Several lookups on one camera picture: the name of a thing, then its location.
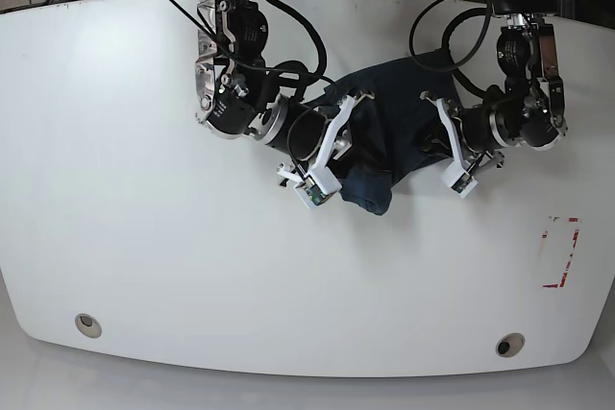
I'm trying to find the left table cable grommet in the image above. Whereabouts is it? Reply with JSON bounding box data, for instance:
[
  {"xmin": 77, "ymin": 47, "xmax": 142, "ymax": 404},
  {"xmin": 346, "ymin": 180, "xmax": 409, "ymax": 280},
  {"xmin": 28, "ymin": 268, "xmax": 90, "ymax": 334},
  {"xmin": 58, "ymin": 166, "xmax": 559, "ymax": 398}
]
[{"xmin": 75, "ymin": 313, "xmax": 102, "ymax": 339}]

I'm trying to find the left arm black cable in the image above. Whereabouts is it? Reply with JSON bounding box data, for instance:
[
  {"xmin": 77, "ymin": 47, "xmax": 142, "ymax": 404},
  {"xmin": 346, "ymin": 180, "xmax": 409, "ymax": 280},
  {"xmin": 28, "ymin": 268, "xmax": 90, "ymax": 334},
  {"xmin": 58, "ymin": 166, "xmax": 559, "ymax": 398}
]
[{"xmin": 407, "ymin": 0, "xmax": 501, "ymax": 104}]

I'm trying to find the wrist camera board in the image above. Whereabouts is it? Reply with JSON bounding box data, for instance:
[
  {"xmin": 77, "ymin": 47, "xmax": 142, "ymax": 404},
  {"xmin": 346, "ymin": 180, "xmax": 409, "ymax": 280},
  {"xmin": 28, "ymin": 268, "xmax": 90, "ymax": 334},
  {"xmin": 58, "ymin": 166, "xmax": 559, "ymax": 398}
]
[
  {"xmin": 442, "ymin": 169, "xmax": 479, "ymax": 198},
  {"xmin": 294, "ymin": 181, "xmax": 337, "ymax": 209}
]

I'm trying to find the table cable grommet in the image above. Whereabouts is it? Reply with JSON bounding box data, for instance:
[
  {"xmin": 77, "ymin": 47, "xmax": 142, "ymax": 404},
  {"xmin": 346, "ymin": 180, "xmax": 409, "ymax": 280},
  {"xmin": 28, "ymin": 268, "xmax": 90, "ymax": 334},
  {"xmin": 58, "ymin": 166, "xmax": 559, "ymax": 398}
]
[
  {"xmin": 496, "ymin": 333, "xmax": 525, "ymax": 358},
  {"xmin": 75, "ymin": 313, "xmax": 102, "ymax": 339}
]

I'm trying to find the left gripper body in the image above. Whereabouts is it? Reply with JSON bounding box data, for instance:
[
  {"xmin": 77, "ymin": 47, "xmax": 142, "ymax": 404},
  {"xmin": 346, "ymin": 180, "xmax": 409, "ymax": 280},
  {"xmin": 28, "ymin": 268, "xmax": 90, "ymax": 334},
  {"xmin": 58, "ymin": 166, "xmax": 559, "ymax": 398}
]
[{"xmin": 420, "ymin": 91, "xmax": 504, "ymax": 180}]

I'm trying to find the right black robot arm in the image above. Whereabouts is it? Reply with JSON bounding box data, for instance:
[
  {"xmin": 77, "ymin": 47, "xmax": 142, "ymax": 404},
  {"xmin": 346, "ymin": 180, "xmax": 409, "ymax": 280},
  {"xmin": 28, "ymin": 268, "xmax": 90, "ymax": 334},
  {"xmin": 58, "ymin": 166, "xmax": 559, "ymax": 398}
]
[{"xmin": 195, "ymin": 0, "xmax": 374, "ymax": 207}]

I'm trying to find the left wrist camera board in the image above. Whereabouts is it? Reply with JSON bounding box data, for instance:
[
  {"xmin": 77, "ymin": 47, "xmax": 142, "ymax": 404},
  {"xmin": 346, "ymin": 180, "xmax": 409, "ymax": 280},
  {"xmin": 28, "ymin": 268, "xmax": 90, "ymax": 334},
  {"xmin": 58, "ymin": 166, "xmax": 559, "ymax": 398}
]
[{"xmin": 442, "ymin": 169, "xmax": 479, "ymax": 198}]

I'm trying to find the right table cable grommet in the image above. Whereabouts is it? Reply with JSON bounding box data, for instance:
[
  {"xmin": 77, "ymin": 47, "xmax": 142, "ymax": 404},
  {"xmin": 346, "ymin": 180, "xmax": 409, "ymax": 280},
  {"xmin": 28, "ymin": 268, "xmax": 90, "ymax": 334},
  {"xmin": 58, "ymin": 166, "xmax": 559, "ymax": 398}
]
[{"xmin": 496, "ymin": 333, "xmax": 525, "ymax": 358}]

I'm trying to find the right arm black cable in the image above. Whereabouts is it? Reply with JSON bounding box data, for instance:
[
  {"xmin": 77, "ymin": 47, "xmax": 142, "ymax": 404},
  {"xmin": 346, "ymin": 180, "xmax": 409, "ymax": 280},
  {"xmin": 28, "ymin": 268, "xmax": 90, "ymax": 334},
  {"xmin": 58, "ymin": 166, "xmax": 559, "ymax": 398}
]
[{"xmin": 114, "ymin": 0, "xmax": 337, "ymax": 176}]

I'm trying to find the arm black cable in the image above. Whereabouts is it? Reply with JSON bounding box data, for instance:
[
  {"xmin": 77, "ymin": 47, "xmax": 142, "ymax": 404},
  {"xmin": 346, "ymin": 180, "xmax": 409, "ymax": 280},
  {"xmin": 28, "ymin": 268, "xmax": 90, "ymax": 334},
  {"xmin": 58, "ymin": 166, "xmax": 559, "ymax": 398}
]
[
  {"xmin": 407, "ymin": 0, "xmax": 501, "ymax": 104},
  {"xmin": 114, "ymin": 0, "xmax": 337, "ymax": 176}
]

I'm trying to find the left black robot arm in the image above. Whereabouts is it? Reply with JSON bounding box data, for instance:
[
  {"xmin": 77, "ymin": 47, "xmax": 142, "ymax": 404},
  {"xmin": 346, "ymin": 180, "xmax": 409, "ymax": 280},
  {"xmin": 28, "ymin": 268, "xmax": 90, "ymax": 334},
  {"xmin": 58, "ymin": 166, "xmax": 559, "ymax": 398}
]
[{"xmin": 421, "ymin": 0, "xmax": 568, "ymax": 197}]

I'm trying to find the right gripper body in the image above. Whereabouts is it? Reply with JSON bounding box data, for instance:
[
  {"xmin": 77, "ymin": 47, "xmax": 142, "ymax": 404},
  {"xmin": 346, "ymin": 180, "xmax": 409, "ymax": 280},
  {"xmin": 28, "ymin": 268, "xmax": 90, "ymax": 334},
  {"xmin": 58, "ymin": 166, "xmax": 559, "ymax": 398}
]
[{"xmin": 277, "ymin": 90, "xmax": 375, "ymax": 194}]

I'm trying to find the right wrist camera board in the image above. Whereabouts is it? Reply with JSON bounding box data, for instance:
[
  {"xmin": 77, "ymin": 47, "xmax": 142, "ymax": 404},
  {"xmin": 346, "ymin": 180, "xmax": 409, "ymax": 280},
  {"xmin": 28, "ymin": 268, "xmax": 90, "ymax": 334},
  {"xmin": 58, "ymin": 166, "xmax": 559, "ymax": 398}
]
[{"xmin": 294, "ymin": 181, "xmax": 337, "ymax": 209}]

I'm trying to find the dark blue t-shirt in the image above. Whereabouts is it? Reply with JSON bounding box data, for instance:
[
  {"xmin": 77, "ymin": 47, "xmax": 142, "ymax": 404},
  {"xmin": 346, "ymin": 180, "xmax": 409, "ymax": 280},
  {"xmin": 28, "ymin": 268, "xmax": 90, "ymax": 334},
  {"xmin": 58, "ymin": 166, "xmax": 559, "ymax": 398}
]
[{"xmin": 308, "ymin": 58, "xmax": 458, "ymax": 216}]

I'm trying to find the red tape rectangle marking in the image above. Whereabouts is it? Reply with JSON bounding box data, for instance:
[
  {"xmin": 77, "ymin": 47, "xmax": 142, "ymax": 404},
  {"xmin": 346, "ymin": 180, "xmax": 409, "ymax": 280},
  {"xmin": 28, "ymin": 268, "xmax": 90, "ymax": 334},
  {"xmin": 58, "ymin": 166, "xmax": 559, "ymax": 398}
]
[{"xmin": 536, "ymin": 216, "xmax": 581, "ymax": 289}]

